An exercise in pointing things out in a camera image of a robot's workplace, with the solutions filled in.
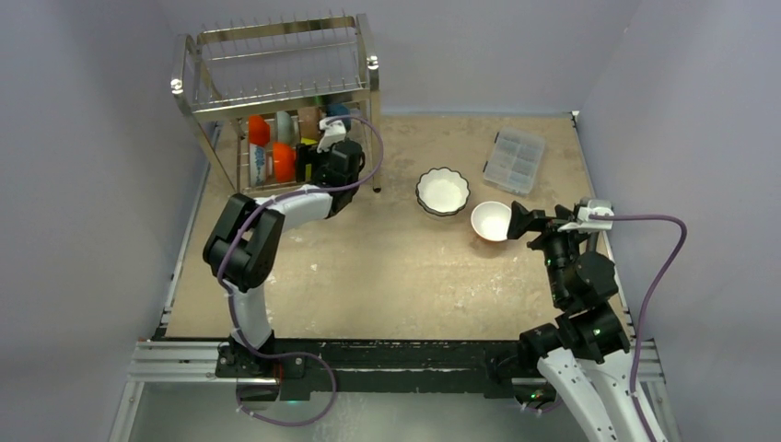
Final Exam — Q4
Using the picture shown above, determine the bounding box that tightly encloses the orange bowl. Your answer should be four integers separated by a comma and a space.
470, 201, 511, 242

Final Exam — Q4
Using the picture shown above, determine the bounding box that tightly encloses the white fluted bowl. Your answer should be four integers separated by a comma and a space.
415, 167, 471, 211
421, 204, 465, 219

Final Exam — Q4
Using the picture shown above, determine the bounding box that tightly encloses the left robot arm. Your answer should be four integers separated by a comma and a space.
203, 140, 366, 378

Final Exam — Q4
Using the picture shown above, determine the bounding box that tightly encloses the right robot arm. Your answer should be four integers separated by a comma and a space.
507, 199, 666, 441

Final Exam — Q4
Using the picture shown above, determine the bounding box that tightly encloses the metal two-tier dish rack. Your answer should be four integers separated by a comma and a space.
170, 13, 381, 194

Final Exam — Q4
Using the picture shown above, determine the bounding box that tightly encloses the front red-orange bowl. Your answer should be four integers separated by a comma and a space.
272, 142, 297, 182

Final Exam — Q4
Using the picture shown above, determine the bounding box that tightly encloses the red-orange bowl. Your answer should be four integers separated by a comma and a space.
272, 142, 297, 182
248, 115, 271, 147

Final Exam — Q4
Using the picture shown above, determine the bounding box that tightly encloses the brown speckled bowl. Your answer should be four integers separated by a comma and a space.
297, 107, 321, 141

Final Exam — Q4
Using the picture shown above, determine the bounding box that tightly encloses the pale green bowl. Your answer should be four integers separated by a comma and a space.
275, 111, 297, 145

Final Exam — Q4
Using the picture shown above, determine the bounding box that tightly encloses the teal blue bowl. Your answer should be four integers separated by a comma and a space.
325, 103, 352, 132

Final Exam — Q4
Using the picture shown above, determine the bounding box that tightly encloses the clear plastic organizer box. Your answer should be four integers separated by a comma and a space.
483, 127, 546, 195

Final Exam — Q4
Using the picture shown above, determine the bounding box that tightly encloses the white blue floral bowl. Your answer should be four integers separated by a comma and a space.
249, 144, 268, 187

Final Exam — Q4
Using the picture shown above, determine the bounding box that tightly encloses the rear red-orange bowl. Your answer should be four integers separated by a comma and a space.
248, 115, 271, 147

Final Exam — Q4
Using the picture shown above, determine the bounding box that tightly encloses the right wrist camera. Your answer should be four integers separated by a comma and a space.
557, 199, 614, 234

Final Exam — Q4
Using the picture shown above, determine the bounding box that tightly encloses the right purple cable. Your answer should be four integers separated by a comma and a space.
589, 213, 689, 442

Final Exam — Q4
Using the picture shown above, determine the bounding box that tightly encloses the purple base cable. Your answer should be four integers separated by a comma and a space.
234, 352, 339, 427

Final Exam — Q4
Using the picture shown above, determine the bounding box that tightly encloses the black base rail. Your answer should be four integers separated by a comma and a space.
228, 337, 546, 401

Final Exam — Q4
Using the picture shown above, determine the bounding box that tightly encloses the aluminium frame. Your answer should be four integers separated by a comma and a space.
110, 340, 682, 441

